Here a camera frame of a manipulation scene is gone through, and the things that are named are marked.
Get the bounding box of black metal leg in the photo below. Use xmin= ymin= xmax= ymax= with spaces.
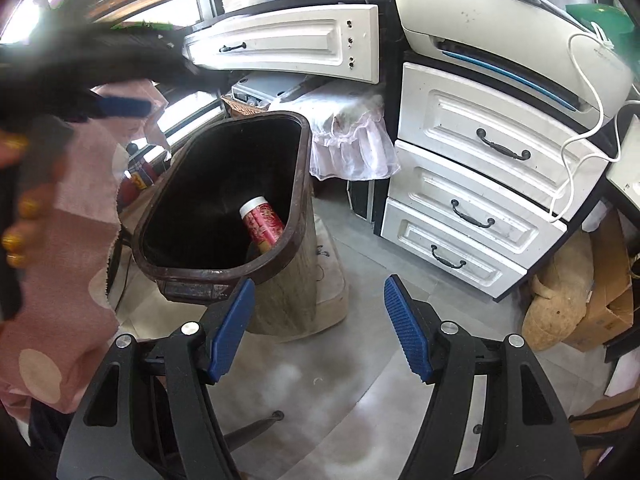
xmin=220 ymin=410 xmax=286 ymax=451

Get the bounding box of white lace cloth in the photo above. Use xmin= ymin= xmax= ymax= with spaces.
xmin=280 ymin=82 xmax=401 ymax=181

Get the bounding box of cardboard box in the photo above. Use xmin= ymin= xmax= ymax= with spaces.
xmin=565 ymin=210 xmax=636 ymax=353

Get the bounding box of green plastic item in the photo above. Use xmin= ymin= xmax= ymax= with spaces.
xmin=565 ymin=2 xmax=633 ymax=51

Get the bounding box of medium white drawer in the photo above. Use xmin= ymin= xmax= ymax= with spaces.
xmin=387 ymin=140 xmax=568 ymax=268

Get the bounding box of brown rimmed trash bin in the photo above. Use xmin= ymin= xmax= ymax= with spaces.
xmin=131 ymin=110 xmax=321 ymax=336

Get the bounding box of wicker basket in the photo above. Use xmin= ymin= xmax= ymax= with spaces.
xmin=220 ymin=95 xmax=273 ymax=118

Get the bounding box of white grey appliance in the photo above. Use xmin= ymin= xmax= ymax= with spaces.
xmin=231 ymin=72 xmax=321 ymax=111

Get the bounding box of small white drawer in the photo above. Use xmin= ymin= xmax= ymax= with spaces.
xmin=380 ymin=197 xmax=528 ymax=302

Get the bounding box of white cable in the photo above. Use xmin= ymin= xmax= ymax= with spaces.
xmin=547 ymin=22 xmax=640 ymax=223

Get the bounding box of red canister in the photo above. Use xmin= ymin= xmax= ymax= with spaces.
xmin=125 ymin=142 xmax=166 ymax=196

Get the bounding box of burlap sack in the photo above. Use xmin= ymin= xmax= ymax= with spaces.
xmin=522 ymin=232 xmax=596 ymax=351

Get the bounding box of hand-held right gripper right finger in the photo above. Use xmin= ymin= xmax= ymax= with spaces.
xmin=383 ymin=274 xmax=586 ymax=480

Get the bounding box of white panel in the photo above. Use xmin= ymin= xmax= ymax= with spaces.
xmin=605 ymin=115 xmax=640 ymax=211

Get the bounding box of white drawer cabinet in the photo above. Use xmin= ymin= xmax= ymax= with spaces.
xmin=345 ymin=0 xmax=640 ymax=301

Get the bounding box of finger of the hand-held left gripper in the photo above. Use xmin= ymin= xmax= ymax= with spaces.
xmin=75 ymin=91 xmax=154 ymax=123
xmin=0 ymin=24 xmax=203 ymax=92

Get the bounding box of white printer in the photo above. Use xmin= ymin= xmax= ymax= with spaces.
xmin=392 ymin=0 xmax=636 ymax=131

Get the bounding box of red printed can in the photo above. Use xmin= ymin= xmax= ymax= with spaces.
xmin=239 ymin=196 xmax=286 ymax=255

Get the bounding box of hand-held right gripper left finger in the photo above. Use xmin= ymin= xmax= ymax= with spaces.
xmin=56 ymin=277 xmax=257 ymax=480

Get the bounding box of person's left hand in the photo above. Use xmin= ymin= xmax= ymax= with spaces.
xmin=0 ymin=132 xmax=68 ymax=271

